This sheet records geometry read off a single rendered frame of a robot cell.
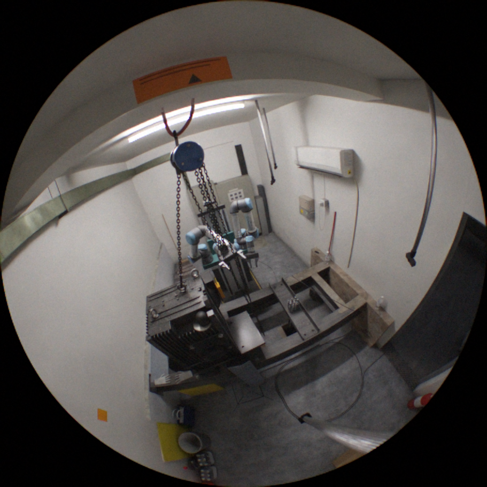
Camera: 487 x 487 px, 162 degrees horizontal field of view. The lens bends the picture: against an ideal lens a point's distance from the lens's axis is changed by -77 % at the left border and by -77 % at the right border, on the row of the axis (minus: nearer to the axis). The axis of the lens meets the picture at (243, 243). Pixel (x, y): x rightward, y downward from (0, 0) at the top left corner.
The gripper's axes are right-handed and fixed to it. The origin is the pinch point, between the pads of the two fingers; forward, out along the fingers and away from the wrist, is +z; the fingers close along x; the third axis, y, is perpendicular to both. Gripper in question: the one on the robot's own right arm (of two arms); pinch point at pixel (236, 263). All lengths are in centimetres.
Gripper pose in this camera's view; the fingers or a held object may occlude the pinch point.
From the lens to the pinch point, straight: 118.6
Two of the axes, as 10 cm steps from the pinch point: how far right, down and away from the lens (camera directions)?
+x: -7.9, 5.0, -3.6
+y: 2.3, 7.8, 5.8
